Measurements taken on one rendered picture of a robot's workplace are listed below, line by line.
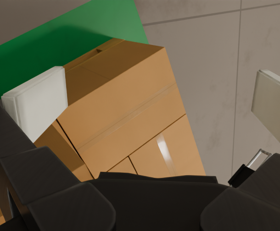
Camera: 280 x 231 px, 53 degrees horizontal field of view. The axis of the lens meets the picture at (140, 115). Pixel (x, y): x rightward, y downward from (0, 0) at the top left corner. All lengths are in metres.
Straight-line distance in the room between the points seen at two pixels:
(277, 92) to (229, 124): 2.59
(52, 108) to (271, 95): 0.13
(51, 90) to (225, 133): 2.62
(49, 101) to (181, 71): 2.01
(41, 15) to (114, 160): 0.87
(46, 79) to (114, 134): 1.16
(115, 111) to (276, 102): 1.14
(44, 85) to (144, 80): 1.16
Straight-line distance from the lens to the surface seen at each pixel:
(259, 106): 0.19
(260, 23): 2.77
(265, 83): 0.18
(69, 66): 1.71
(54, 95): 0.18
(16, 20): 1.65
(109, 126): 1.29
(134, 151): 1.42
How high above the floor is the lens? 1.63
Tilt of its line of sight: 53 degrees down
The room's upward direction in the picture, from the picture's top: 120 degrees clockwise
